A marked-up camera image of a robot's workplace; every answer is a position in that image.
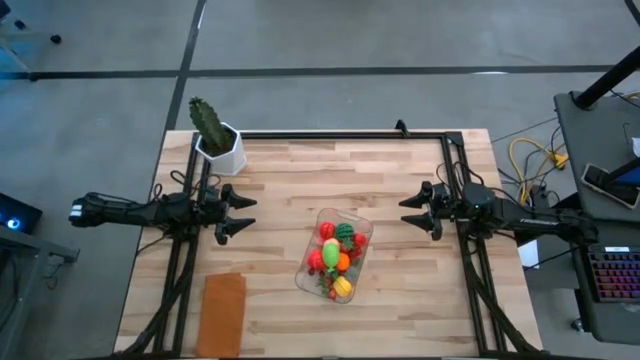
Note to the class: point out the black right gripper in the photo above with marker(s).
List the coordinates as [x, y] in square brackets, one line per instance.
[447, 205]

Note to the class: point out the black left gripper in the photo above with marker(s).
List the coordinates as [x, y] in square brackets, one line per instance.
[212, 215]

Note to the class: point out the green striped toy watermelon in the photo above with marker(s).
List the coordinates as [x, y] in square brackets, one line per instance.
[344, 232]

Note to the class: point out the round red toy fruit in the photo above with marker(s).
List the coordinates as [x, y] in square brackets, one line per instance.
[327, 231]

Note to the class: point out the light green toy melon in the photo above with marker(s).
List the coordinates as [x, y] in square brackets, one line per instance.
[330, 256]

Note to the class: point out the yellow toy fruit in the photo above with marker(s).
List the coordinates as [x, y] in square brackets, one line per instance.
[343, 287]

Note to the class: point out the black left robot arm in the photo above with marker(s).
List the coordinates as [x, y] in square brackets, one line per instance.
[125, 214]

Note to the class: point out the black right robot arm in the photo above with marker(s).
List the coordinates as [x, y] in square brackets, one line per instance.
[530, 220]

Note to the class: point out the white plant pot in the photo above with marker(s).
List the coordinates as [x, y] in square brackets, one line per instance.
[230, 160]

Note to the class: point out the small black clamp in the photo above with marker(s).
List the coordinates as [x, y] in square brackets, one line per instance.
[401, 126]

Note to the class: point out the green cactus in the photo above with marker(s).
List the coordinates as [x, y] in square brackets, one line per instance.
[205, 120]

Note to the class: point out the clear plastic container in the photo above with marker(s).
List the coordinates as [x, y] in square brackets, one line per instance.
[307, 287]

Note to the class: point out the white paper sheet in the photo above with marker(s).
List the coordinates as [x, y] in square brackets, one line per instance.
[530, 255]

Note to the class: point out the black smartphone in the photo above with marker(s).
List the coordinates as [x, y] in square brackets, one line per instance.
[607, 187]

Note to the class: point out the dark keyboard desk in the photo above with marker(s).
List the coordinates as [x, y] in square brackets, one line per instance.
[580, 310]

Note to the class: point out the grey side desk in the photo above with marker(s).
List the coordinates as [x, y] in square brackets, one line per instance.
[600, 130]

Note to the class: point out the backlit keyboard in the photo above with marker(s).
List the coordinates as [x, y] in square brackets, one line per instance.
[615, 275]

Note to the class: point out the dark side stand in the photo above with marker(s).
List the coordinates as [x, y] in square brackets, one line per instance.
[25, 250]

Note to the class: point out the computer with blue light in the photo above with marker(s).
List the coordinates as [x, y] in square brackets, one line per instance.
[20, 215]

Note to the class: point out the black pole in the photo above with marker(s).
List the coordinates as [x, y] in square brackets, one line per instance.
[605, 80]

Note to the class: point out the chair base with casters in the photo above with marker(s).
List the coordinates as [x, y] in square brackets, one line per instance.
[56, 38]

